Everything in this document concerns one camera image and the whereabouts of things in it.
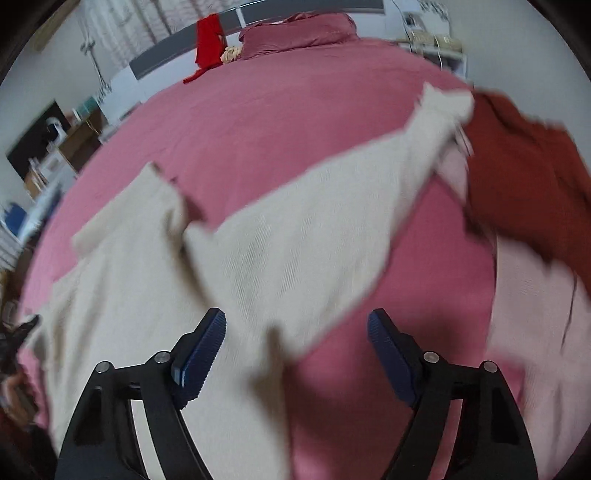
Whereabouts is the person's left forearm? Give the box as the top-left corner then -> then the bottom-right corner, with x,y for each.
0,411 -> 57,480

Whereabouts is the patterned curtain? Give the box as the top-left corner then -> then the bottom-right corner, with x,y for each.
106,0 -> 278,61

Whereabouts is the light pink garment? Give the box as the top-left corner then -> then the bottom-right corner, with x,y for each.
434,138 -> 591,476

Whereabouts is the white desk fan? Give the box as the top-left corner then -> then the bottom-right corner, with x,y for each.
41,117 -> 65,146

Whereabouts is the white drawer unit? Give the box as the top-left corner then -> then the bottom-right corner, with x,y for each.
23,150 -> 77,199

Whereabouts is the grey white headboard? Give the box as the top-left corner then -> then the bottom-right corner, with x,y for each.
99,0 -> 386,107

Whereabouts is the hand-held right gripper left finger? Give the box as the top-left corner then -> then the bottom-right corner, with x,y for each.
54,308 -> 228,480

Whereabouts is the wicker box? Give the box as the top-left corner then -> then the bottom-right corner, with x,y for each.
409,30 -> 462,51

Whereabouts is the pink pillow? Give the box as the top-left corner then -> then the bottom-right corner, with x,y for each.
238,11 -> 361,62

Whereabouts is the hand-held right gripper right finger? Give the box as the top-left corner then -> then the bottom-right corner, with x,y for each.
367,308 -> 540,480

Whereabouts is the person's left hand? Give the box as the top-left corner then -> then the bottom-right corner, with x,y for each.
0,369 -> 40,428

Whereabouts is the white nightstand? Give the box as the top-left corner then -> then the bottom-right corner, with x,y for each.
397,39 -> 469,79

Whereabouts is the rust red garment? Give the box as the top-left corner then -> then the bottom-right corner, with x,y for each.
462,90 -> 591,296

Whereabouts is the pink fleece blanket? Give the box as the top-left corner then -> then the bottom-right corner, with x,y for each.
18,39 -> 527,480

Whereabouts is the teal box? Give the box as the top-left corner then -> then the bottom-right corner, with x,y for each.
76,95 -> 100,121

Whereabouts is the cream knit sweater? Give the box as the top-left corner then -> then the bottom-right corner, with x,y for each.
34,82 -> 476,480

